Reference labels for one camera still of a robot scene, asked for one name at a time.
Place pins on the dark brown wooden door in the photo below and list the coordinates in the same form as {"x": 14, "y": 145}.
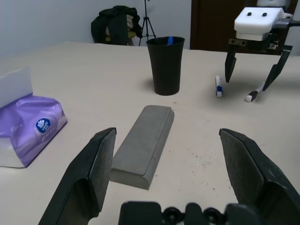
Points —
{"x": 211, "y": 23}

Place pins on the white marker with black cap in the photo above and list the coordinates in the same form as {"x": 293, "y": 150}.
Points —
{"x": 252, "y": 96}

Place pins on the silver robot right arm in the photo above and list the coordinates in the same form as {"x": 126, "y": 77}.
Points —
{"x": 269, "y": 2}

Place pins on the wooden stool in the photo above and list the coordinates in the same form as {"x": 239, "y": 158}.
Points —
{"x": 130, "y": 42}

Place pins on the purple tissue pack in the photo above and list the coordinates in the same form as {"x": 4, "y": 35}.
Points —
{"x": 30, "y": 122}

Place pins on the yellow seat cushion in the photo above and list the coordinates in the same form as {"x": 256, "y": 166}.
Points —
{"x": 131, "y": 35}

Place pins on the white marker with blue cap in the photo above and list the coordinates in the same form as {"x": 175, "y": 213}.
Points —
{"x": 219, "y": 87}

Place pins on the black camera tripod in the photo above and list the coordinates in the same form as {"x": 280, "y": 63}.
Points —
{"x": 147, "y": 23}

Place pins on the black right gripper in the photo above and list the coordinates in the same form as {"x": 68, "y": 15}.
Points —
{"x": 257, "y": 45}

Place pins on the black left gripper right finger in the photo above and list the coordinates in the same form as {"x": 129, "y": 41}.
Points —
{"x": 253, "y": 178}

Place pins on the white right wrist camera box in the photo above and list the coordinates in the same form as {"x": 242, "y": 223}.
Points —
{"x": 255, "y": 21}

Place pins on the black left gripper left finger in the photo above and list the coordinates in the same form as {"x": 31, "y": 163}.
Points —
{"x": 82, "y": 182}

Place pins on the grey glasses case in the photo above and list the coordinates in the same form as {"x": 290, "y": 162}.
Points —
{"x": 145, "y": 145}

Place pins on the black plastic cup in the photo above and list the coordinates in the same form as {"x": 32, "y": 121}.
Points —
{"x": 166, "y": 70}

